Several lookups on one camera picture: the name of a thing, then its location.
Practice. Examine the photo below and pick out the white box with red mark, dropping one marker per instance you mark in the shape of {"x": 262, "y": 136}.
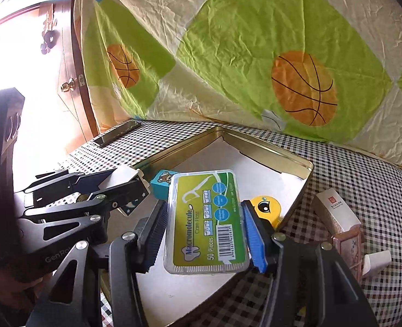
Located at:
{"x": 337, "y": 214}

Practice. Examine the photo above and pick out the checked bed sheet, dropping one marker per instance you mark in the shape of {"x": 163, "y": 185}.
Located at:
{"x": 374, "y": 184}

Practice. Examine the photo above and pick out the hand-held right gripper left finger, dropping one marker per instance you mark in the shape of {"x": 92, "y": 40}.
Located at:
{"x": 151, "y": 238}

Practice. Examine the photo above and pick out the pink framed box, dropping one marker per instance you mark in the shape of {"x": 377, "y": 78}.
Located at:
{"x": 349, "y": 248}

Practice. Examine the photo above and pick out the dark phone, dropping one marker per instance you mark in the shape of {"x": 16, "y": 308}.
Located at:
{"x": 117, "y": 134}

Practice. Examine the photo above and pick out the green label floss box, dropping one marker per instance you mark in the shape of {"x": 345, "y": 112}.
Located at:
{"x": 204, "y": 221}

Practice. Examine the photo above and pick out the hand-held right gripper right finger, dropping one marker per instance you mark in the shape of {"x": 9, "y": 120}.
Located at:
{"x": 253, "y": 238}

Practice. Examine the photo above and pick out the yellow round block with eyes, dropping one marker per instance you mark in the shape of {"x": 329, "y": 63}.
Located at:
{"x": 267, "y": 207}

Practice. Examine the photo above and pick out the door ornament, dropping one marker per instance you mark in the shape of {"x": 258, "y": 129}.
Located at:
{"x": 49, "y": 37}

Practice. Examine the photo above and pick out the brass door knob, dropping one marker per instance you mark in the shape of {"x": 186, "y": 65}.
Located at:
{"x": 67, "y": 85}

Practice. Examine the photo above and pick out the green basketball print blanket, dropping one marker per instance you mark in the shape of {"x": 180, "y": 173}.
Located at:
{"x": 238, "y": 41}

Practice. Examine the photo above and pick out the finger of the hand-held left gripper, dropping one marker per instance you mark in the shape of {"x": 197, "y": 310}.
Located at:
{"x": 112, "y": 202}
{"x": 88, "y": 182}

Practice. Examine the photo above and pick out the white charger plug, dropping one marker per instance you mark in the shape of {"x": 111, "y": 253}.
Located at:
{"x": 378, "y": 262}

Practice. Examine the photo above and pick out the gold tin box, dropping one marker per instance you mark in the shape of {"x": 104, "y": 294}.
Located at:
{"x": 262, "y": 173}

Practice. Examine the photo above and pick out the wooden door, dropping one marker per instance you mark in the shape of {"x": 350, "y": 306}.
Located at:
{"x": 68, "y": 61}

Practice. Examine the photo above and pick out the blue toy block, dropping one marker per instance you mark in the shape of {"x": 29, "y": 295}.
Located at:
{"x": 160, "y": 184}

